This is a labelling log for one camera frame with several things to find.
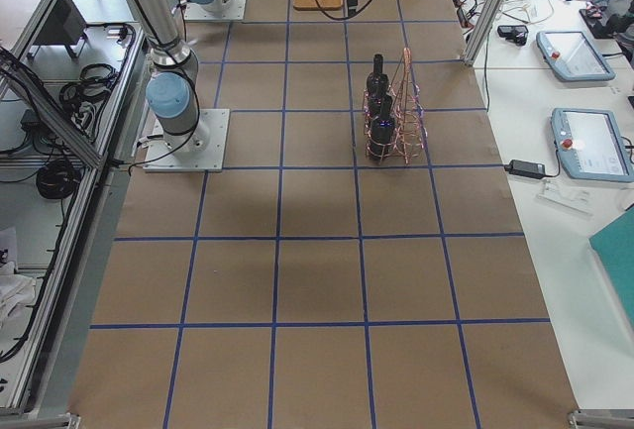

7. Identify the dark wine bottle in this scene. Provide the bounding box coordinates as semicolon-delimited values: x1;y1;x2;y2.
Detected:
366;54;389;102
368;115;395;161
369;94;393;121

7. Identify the black handheld device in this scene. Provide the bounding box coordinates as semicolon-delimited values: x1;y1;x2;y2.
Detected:
496;25;528;47

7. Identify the far teach pendant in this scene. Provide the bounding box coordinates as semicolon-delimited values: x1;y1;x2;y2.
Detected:
536;31;615;82

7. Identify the teach pendant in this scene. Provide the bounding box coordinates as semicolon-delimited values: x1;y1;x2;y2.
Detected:
536;31;615;82
550;108;633;183

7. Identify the black power adapter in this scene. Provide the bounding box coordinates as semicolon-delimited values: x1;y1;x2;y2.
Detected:
504;160;546;179

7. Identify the near teach pendant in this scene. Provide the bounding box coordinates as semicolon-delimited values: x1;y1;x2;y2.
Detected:
550;108;633;183

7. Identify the clear acrylic stand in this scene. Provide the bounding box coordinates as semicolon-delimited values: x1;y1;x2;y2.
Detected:
536;179;593;217

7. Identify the teal board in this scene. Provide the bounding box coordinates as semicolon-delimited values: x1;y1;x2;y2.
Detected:
589;209;633;304

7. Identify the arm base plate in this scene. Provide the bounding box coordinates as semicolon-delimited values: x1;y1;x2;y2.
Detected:
143;109;230;172
184;0;247;23

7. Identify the copper wire bottle basket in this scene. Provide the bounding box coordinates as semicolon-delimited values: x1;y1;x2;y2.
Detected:
363;48;427;164

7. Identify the aluminium frame post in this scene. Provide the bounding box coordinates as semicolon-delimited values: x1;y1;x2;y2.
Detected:
463;0;503;66

